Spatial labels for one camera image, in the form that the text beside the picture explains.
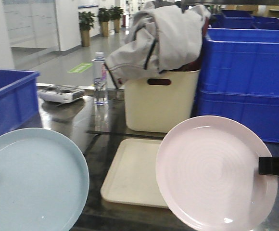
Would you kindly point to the potted plant right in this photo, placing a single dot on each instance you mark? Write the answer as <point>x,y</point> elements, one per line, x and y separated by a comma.
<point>116,13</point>

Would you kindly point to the light blue round plate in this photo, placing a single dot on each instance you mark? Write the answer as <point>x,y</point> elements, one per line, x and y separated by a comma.
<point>44,181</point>

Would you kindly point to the blue crate left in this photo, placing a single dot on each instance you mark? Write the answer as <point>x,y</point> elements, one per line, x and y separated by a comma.
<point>18,98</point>

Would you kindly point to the pink round plate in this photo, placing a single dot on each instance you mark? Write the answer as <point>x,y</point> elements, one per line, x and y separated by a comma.
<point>207,173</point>

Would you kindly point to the potted plant left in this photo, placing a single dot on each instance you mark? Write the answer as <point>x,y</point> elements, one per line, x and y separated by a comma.
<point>86,23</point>

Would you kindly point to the clear water bottle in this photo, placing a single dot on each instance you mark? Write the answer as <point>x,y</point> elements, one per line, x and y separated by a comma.
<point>100,79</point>

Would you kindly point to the blue crate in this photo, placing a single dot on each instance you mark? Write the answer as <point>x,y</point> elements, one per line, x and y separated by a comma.
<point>242,61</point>
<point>18,98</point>
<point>260,113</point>

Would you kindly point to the blue crate lower right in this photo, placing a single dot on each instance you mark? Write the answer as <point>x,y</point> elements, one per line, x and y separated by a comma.
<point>260,113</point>

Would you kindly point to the cream plastic tray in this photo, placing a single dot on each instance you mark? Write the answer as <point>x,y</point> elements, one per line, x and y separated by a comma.
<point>131,178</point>

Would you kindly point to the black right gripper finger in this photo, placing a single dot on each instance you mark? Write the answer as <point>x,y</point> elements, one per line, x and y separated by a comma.
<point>274,166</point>

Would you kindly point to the cream plastic basket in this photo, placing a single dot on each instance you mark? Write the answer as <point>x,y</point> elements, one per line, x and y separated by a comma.
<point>157,104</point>

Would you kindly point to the potted plant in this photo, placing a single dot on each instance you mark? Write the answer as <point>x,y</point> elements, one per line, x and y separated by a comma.
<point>86,23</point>
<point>104,18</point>
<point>116,13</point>

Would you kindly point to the potted plant middle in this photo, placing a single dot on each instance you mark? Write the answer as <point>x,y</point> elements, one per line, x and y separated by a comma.
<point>104,18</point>

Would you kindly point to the grey jacket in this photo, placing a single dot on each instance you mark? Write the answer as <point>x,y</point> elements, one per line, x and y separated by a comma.
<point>161,38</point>

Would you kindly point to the blue crate upper right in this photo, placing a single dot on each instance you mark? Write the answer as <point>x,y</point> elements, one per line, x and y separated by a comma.
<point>242,61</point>

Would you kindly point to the white grey remote controller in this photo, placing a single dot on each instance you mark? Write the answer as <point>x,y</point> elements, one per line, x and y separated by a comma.
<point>60,94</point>

